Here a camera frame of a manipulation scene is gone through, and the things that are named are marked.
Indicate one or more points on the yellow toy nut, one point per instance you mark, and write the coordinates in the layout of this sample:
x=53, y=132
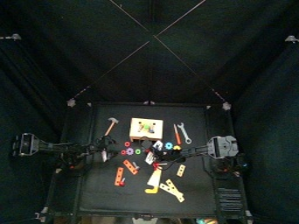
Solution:
x=176, y=147

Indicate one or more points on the red toy gear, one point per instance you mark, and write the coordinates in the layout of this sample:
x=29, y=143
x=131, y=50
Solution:
x=127, y=144

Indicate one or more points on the long yellow perforated bar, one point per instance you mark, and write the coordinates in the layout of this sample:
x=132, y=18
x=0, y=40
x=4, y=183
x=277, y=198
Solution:
x=173, y=186
x=171, y=191

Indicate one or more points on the grey toy screw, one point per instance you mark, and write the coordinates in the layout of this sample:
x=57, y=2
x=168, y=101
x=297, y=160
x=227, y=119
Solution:
x=135, y=165

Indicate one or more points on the black vented box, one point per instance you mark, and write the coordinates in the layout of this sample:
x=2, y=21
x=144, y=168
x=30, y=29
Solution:
x=229, y=199

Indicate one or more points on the grey toy wrench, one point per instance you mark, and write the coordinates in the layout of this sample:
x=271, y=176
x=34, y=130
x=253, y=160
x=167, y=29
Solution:
x=184, y=132

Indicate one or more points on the grey metal frame bracket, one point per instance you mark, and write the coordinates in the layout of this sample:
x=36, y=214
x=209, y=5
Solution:
x=14, y=37
x=70, y=102
x=41, y=216
x=148, y=102
x=225, y=105
x=291, y=38
x=248, y=216

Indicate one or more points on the blue toy gear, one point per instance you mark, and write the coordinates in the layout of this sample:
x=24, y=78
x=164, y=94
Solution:
x=168, y=145

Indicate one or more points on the yellow toy saw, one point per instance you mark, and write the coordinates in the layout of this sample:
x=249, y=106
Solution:
x=155, y=180

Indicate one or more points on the short yellow perforated bar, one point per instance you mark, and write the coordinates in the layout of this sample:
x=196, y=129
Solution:
x=180, y=170

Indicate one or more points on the purple toy gear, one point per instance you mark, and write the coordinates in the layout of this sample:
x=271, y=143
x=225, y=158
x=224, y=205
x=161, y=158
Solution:
x=129, y=151

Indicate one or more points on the orange perforated toy bar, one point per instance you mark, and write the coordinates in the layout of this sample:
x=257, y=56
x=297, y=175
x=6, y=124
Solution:
x=119, y=176
x=129, y=167

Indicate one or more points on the white object at table edge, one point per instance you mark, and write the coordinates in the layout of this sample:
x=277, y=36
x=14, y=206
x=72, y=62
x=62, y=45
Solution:
x=144, y=220

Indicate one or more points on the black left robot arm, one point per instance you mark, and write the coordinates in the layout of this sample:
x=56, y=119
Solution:
x=50, y=146

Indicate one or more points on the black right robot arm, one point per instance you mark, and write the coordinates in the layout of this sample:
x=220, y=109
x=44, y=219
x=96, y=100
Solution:
x=219, y=147

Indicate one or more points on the small red toy nut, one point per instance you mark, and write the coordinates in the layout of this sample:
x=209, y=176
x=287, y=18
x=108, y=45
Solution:
x=147, y=150
x=123, y=152

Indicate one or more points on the green toy nut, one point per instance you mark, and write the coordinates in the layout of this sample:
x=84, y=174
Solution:
x=137, y=151

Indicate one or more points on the wooden toy workbench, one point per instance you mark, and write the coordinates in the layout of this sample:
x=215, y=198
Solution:
x=145, y=128

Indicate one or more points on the orange toy screwdriver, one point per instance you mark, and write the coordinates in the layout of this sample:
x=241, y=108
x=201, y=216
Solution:
x=176, y=134

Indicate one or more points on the red toy screw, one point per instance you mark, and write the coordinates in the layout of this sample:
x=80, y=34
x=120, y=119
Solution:
x=155, y=166
x=121, y=182

